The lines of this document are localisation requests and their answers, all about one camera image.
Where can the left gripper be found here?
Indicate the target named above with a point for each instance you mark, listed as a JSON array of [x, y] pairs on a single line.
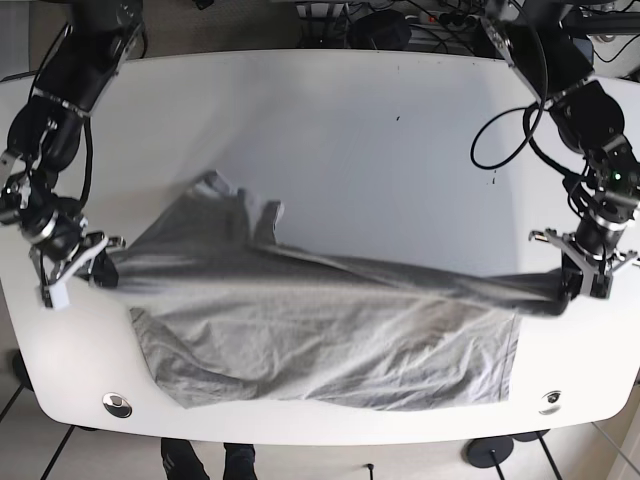
[[578, 267]]

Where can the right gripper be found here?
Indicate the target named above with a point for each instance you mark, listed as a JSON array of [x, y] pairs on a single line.
[[89, 261]]

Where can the heather grey T-shirt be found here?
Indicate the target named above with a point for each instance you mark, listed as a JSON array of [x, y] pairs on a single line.
[[224, 312]]

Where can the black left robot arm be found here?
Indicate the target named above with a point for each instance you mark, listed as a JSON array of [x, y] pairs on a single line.
[[540, 41]]

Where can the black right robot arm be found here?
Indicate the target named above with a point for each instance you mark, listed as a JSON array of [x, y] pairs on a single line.
[[47, 165]]

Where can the left silver table grommet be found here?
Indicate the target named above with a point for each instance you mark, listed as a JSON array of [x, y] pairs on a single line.
[[116, 405]]

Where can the silver table grommet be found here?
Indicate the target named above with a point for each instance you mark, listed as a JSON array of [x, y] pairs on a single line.
[[550, 403], [116, 405]]

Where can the right silver table grommet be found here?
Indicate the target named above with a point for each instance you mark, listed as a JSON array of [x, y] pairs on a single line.
[[550, 403]]

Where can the black round stand base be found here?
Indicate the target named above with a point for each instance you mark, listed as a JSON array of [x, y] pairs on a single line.
[[488, 452]]

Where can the black trousers of person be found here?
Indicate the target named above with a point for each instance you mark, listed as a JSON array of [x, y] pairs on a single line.
[[181, 459]]

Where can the black power adapter box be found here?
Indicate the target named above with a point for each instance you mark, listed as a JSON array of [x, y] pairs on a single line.
[[381, 30]]

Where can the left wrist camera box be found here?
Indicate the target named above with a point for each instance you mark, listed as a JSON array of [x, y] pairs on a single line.
[[601, 286]]

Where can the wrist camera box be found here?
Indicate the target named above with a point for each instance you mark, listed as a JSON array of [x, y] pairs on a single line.
[[55, 296], [601, 286]]

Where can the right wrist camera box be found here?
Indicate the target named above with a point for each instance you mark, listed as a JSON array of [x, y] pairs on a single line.
[[55, 296]]

